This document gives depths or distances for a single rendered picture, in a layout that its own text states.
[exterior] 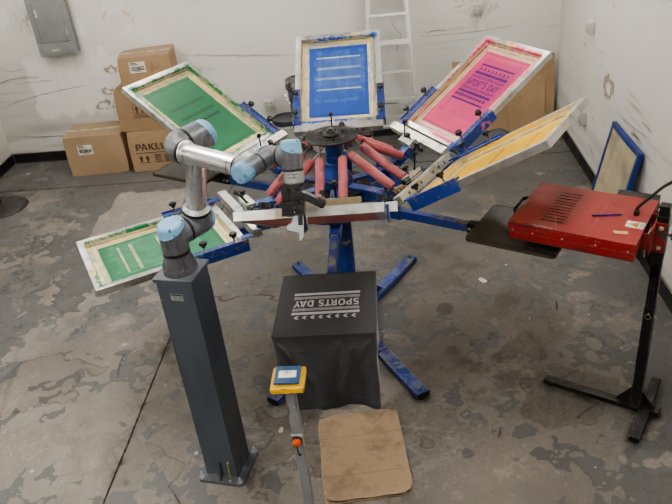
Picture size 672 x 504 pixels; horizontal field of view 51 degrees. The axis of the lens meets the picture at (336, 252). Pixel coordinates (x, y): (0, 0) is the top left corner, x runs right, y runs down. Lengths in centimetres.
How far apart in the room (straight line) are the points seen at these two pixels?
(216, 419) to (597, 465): 185
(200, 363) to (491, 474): 150
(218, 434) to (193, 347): 53
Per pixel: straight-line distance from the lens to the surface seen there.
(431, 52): 726
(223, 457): 368
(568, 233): 334
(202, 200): 300
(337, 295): 320
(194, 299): 306
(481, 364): 427
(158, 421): 421
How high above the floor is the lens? 273
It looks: 30 degrees down
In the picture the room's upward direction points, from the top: 6 degrees counter-clockwise
